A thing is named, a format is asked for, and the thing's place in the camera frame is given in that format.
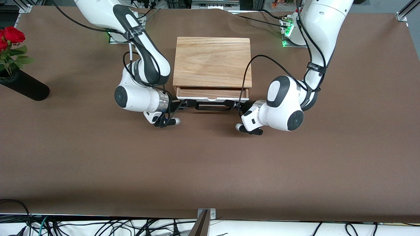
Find white-fronted wooden drawer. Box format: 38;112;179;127
176;87;250;101

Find wooden drawer cabinet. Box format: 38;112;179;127
173;37;252;99

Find orange artificial flowers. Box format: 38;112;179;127
271;0;296;9

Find black ribbed vase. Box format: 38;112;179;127
0;68;50;101

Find red artificial rose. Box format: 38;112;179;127
3;26;36;76
0;29;10;73

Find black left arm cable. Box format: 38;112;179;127
238;0;328;110

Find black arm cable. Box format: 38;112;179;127
51;0;176;127
238;0;328;110

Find black right arm strap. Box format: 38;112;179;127
126;28;145;40

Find black arm strap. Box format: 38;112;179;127
126;28;145;40
307;62;327;74

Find black left arm strap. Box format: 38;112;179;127
307;62;327;74

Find silver metal bracket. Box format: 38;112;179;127
197;208;216;219

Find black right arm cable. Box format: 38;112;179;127
51;0;176;127

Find dark camera post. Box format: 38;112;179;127
188;210;210;236

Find green cable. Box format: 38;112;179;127
39;216;50;236

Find aluminium frame profile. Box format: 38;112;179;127
13;0;45;13
395;0;420;22

